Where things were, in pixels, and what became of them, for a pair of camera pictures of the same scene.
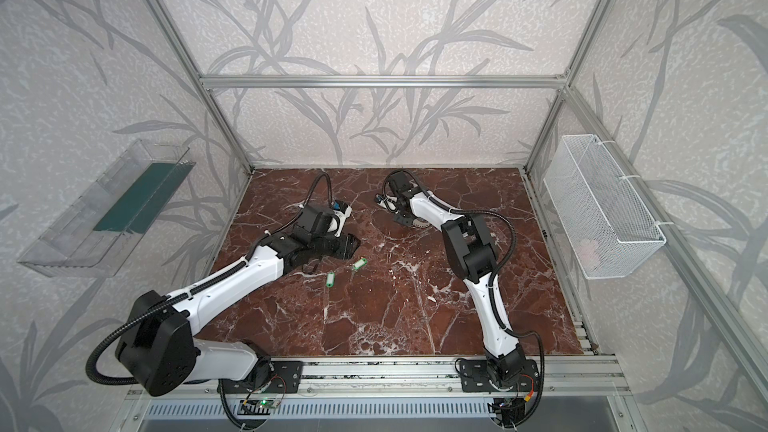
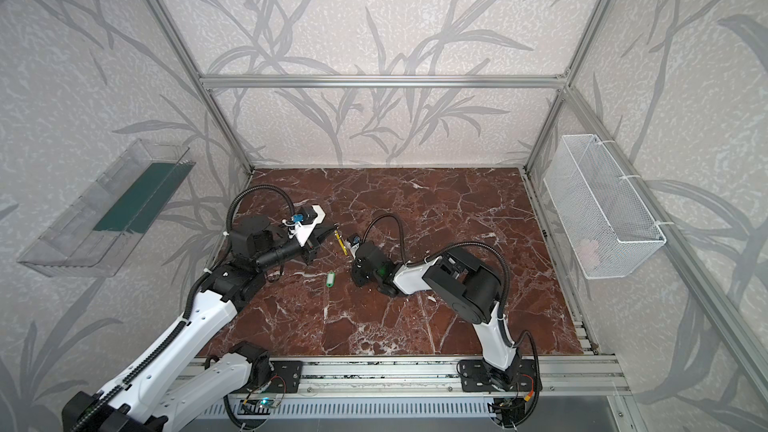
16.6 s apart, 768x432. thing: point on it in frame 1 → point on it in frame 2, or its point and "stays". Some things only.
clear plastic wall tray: (108, 227) stays
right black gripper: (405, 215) → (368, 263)
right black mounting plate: (474, 377) stays
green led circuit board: (256, 406) stays
